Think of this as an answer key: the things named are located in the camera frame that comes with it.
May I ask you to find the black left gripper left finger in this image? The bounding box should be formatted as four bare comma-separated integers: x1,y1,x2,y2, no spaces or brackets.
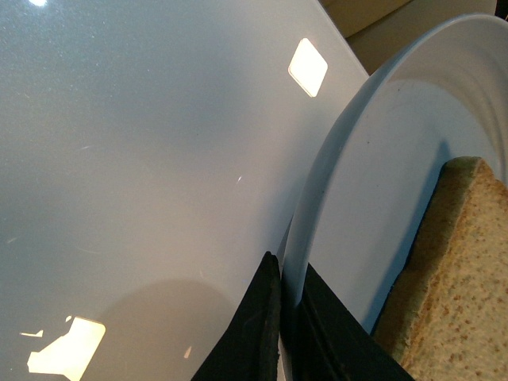
192,252,281,380

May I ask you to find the white round plate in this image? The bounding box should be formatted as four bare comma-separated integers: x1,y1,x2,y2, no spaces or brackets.
283,13,508,335

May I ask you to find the brown bread slice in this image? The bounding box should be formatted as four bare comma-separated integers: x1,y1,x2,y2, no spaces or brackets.
374,157,507,380

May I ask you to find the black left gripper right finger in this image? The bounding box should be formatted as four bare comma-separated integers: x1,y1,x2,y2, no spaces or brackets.
295,266,412,381

